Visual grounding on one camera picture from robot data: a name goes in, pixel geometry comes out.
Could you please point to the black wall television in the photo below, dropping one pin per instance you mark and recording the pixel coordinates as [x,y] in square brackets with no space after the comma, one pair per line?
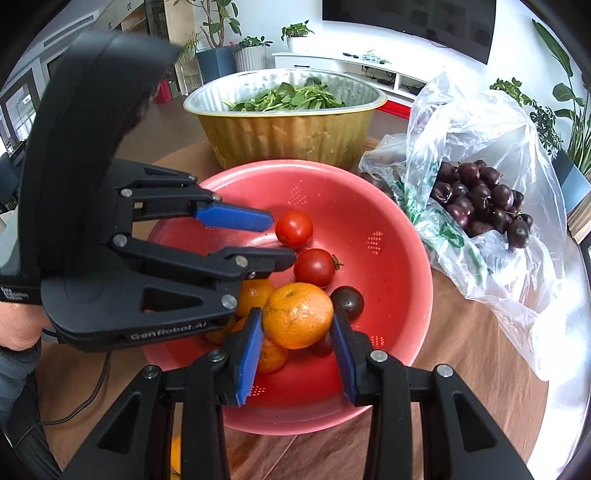
[415,18]

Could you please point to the green leafy vegetables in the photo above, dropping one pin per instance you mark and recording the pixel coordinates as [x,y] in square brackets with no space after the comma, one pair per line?
[286,99]

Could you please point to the person's left forearm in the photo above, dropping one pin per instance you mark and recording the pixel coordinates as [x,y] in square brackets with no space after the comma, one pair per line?
[16,383]

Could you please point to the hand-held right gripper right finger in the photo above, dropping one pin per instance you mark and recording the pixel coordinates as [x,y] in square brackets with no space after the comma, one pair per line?
[344,364]

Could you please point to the plant in white ribbed pot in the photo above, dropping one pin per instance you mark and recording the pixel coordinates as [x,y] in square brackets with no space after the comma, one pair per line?
[251,59]

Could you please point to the red plastic colander bowl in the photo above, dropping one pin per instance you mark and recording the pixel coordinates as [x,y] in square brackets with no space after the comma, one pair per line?
[383,277]

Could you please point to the person's left hand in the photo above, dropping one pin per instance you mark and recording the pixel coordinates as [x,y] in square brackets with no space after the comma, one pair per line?
[18,327]

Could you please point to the person's leg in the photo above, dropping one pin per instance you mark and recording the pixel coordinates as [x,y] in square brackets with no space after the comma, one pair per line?
[32,454]

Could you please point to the single dark plum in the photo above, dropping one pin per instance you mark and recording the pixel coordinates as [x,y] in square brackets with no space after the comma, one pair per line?
[348,302]

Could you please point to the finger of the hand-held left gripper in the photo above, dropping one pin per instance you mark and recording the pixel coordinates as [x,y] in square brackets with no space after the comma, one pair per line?
[258,259]
[235,218]

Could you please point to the bushy plant in white pot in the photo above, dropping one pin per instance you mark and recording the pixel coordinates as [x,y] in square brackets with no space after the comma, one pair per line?
[526,101]

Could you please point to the white television cabinet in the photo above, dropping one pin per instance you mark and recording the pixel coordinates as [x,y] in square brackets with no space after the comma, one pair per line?
[323,62]

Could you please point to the smooth orange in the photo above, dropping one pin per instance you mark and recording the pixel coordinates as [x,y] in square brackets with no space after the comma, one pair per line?
[176,454]

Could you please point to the bumpy tangerine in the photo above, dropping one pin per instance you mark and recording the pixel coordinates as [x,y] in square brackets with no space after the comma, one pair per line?
[298,316]
[273,356]

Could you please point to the red panel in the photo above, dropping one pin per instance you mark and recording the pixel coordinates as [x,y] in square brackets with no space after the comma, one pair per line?
[397,109]

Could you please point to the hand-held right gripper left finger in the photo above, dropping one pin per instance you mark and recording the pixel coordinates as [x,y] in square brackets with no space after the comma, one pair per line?
[251,355]

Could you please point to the small tangerine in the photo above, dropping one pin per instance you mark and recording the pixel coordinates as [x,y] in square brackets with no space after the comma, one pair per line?
[254,297]

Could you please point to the large-leaf plant in dark pot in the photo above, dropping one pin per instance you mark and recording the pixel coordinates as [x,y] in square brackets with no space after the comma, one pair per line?
[570,180]

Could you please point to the clear plastic bag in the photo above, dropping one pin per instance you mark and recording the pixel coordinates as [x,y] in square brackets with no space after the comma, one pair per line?
[508,286]

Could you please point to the pile of dark plums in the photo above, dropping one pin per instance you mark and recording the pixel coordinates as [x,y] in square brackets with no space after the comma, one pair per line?
[480,198]

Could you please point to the gold foil basin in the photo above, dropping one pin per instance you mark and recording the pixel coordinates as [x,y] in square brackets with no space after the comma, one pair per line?
[286,138]

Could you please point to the tall plant in blue pot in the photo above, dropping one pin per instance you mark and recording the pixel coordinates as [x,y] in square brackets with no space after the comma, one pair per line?
[217,62]

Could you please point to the small plant in white pot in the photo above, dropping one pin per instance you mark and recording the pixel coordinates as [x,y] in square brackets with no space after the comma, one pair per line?
[298,44]

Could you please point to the wall shelving cabinet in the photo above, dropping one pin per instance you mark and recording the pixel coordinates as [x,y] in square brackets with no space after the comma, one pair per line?
[124,18]

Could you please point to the dark brown passion fruit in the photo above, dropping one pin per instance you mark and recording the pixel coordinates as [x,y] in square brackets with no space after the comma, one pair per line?
[323,347]

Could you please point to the red tomato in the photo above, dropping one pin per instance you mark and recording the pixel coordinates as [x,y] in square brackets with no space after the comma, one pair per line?
[294,228]
[314,267]

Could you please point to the red box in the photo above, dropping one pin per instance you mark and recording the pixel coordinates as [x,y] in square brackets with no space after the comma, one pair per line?
[164,92]

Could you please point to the brown tablecloth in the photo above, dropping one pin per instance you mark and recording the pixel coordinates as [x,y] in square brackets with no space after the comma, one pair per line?
[461,392]

